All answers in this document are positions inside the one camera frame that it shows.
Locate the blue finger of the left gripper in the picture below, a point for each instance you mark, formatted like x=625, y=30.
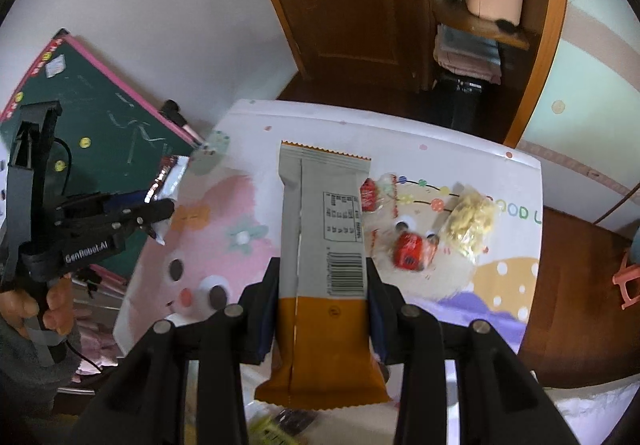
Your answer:
x=147, y=214
x=126, y=199

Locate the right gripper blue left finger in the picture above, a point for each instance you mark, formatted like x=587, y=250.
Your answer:
x=260, y=302

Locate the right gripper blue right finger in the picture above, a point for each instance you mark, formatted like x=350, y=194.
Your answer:
x=384, y=302

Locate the orange grey snack bar packet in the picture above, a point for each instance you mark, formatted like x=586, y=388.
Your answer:
x=323, y=359

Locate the dark brown chocolate packet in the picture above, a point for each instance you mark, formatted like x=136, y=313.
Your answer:
x=163, y=195

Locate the red round candy packet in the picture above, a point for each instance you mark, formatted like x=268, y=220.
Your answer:
x=414, y=253

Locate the cartoon printed tablecloth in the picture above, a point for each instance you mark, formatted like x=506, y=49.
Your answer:
x=228, y=218

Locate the red candy clear wrapper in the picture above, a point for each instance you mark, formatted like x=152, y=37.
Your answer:
x=379, y=195

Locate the yellow puffed snack bag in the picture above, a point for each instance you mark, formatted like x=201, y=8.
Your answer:
x=470, y=224

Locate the clear bag dark snack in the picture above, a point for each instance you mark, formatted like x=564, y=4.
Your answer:
x=294, y=422

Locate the green yellow snack packet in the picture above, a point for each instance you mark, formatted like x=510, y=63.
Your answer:
x=262, y=430

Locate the white pillow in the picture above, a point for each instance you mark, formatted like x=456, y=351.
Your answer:
x=593, y=412

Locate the pink plastic stool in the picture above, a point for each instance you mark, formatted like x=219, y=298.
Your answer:
x=627, y=279

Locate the folded towels stack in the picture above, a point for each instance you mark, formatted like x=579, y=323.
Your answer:
x=466, y=54

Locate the white wardrobe sliding doors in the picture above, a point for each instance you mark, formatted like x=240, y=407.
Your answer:
x=585, y=127

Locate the green chalkboard pink frame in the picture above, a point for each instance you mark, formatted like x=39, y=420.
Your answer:
x=108, y=138

